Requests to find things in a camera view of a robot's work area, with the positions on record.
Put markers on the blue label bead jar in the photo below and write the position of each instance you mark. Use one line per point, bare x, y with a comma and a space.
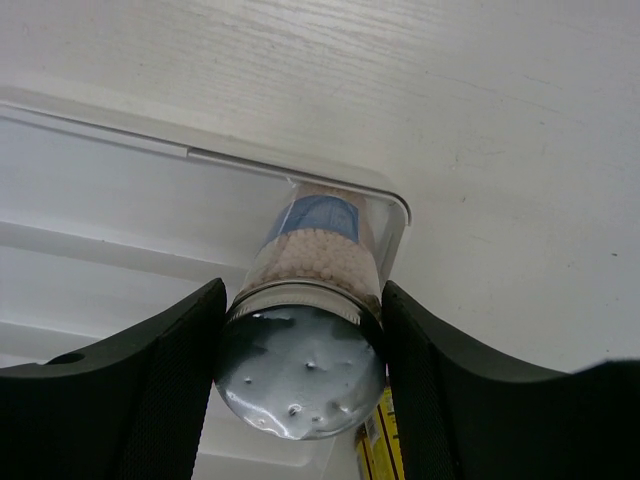
301, 355

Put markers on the white tiered organizer tray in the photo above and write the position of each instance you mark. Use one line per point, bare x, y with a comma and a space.
108, 219

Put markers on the yellow label bottle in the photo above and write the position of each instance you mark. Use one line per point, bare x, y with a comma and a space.
377, 444

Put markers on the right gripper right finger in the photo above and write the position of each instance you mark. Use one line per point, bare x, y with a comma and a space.
465, 410

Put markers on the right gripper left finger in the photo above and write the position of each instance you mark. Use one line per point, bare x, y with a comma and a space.
131, 406

